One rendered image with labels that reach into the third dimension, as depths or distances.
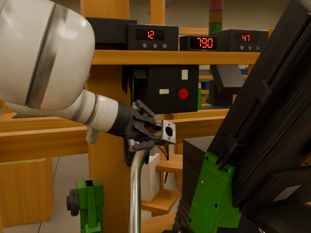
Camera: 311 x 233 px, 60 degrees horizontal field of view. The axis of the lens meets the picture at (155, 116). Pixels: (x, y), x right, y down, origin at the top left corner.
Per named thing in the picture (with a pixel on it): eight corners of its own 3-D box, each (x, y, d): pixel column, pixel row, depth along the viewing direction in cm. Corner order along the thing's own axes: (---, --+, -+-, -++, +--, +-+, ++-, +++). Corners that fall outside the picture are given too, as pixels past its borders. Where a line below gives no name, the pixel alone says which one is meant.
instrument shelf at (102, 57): (316, 64, 99) (317, 53, 98) (54, 64, 69) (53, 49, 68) (266, 64, 122) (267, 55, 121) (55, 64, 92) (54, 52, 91)
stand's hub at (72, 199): (79, 220, 74) (77, 195, 72) (67, 223, 73) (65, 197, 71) (77, 207, 80) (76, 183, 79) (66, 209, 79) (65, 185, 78)
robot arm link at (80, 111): (84, 133, 54) (98, 92, 55) (1, 108, 46) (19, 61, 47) (75, 131, 60) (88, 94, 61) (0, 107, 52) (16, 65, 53)
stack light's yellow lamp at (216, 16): (225, 24, 99) (225, 11, 98) (213, 23, 97) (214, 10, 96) (217, 26, 103) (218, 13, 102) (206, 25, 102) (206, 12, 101)
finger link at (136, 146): (126, 148, 61) (145, 141, 65) (129, 156, 61) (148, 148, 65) (133, 144, 59) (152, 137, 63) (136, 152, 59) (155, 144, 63)
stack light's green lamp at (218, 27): (224, 36, 100) (225, 24, 99) (212, 36, 98) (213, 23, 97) (217, 38, 104) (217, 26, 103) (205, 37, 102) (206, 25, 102)
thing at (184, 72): (198, 112, 87) (200, 64, 84) (148, 115, 81) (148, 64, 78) (182, 106, 98) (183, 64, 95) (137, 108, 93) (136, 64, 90)
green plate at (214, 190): (235, 249, 67) (259, 170, 65) (207, 249, 64) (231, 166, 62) (210, 224, 78) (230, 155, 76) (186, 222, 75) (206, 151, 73)
